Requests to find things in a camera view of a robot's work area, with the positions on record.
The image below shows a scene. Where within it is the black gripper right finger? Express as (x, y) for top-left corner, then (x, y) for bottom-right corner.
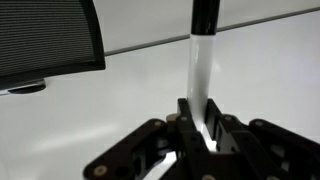
(205, 99), (320, 180)

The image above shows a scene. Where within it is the white marker with black cap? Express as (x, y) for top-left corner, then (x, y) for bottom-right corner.
(186, 0), (222, 134)

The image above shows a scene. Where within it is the black mesh office chair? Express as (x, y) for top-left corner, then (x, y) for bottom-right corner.
(0, 0), (106, 94)

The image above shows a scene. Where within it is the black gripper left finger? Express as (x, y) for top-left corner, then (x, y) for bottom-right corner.
(83, 99), (209, 180)

